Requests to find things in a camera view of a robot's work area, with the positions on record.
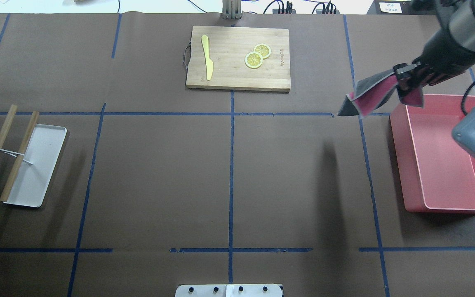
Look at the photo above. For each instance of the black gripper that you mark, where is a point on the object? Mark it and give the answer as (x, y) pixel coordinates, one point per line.
(438, 56)

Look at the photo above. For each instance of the grey and pink cloth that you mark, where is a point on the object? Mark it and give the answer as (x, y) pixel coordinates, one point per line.
(373, 92)

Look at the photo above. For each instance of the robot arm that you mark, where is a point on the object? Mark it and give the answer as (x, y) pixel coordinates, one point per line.
(458, 16)

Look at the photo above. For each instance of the pink plastic bin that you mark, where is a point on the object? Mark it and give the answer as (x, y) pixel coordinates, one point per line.
(437, 175)

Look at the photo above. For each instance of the lemon slice back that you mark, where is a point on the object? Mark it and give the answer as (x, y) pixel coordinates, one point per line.
(263, 50)

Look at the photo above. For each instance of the lemon slice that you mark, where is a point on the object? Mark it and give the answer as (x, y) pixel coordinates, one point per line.
(253, 60)
(263, 50)

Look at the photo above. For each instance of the lemon slice front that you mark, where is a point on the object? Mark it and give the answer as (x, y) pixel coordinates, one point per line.
(253, 60)

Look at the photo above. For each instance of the bamboo cutting board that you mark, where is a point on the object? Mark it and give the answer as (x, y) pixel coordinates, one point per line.
(228, 48)

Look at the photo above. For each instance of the yellow plastic knife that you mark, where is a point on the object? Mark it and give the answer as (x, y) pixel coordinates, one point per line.
(209, 65)

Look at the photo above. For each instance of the right wooden rack rod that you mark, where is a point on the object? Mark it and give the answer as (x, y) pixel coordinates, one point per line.
(19, 157)

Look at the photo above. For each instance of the white metal tray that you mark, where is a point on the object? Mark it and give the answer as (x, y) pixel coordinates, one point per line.
(40, 159)

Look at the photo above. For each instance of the aluminium frame post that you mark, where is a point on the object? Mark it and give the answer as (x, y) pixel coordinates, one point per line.
(231, 9)

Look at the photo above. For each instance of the white mounting base plate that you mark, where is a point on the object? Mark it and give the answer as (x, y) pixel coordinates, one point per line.
(230, 290)

